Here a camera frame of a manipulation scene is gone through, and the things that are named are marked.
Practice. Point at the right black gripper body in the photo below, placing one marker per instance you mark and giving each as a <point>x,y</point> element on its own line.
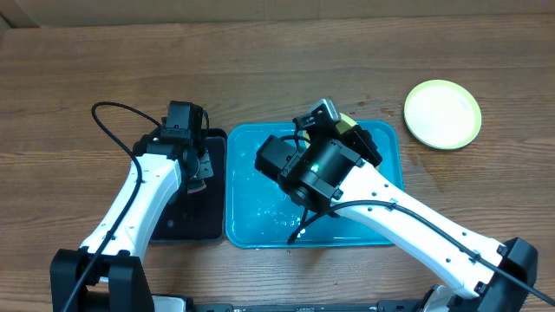
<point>360,136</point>

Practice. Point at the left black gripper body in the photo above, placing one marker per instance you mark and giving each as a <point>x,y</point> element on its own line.
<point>193,174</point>

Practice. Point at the orange green sponge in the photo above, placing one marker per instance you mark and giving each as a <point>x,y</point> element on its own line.
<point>195,185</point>

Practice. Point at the yellow-green plate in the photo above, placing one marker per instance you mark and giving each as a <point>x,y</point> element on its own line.
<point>442,114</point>
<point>351,134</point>

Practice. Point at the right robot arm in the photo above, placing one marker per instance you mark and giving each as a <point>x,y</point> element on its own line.
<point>479,273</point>

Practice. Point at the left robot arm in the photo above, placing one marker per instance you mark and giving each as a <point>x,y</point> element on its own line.
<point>106,272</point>

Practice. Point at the black water tray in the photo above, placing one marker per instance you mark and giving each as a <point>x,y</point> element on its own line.
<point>198,216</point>

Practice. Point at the teal plastic tray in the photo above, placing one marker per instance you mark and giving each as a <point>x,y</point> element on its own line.
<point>259,215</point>

